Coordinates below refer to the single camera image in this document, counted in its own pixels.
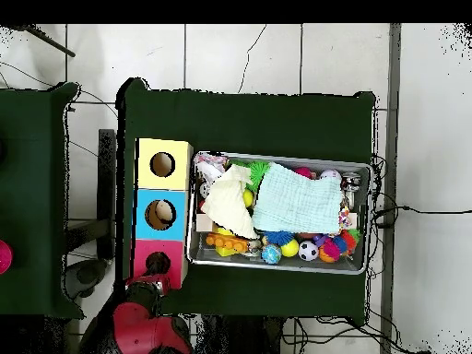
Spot cream yellow muslin cloth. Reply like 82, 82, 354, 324
202, 163, 259, 241

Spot wooden box with three holes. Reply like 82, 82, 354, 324
131, 136, 195, 291

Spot shallow clear mesh bin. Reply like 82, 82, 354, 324
187, 150, 372, 276

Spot grey stand base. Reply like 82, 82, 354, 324
65, 219, 112, 298

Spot orange toy building blocks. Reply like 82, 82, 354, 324
205, 231, 250, 256

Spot black upright panel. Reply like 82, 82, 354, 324
95, 128, 118, 260

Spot blue globe ball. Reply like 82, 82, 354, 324
261, 243, 283, 266

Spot colourful printed packet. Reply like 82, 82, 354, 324
193, 152, 230, 185

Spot green covered side table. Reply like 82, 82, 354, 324
0, 82, 81, 320

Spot pink round object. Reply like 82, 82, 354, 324
0, 239, 14, 276

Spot green spiky ball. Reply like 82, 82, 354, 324
248, 159, 273, 192

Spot black and white soccer ball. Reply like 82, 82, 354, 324
298, 241, 320, 263

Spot mint green muslin cloth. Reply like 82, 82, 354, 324
252, 161, 345, 236

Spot dark green table cloth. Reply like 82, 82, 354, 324
115, 77, 377, 322

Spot pink spiky ball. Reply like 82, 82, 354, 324
322, 239, 343, 261

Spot white baseball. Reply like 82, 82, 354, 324
319, 169, 343, 183

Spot black rod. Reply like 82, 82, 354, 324
0, 24, 77, 58

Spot black cable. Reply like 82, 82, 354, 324
372, 205, 472, 224

